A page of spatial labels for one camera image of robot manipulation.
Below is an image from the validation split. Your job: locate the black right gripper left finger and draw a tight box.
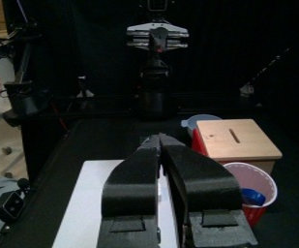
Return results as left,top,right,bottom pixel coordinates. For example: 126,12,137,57
97,133,162,248

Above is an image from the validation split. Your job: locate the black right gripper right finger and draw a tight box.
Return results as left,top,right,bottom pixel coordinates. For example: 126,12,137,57
158,133,259,248

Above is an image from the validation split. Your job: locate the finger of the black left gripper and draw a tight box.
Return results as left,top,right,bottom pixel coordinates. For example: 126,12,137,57
158,27,170,53
150,27,161,53

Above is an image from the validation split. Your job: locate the blue toy utensil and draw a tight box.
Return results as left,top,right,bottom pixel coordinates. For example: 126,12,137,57
239,188,267,207

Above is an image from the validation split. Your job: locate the white cutting board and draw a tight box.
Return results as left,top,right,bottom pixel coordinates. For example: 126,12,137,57
53,159,182,248

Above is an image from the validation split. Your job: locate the red plastic cup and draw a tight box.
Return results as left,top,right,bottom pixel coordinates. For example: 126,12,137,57
222,161,279,229

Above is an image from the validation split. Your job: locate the red wooden slot box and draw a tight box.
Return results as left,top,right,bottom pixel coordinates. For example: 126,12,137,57
191,118,283,175

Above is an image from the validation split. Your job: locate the grey-blue bowl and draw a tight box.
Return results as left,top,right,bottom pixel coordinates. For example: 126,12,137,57
181,113,223,139

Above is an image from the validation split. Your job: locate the black stand with clamp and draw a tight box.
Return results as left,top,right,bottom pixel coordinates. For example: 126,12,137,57
0,18,51,128

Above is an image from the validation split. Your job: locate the diagonal tension wire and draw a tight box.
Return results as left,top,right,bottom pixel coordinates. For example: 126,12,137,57
239,47,291,98

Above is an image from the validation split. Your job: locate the small black camera box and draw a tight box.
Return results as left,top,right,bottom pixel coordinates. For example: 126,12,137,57
0,177,33,224

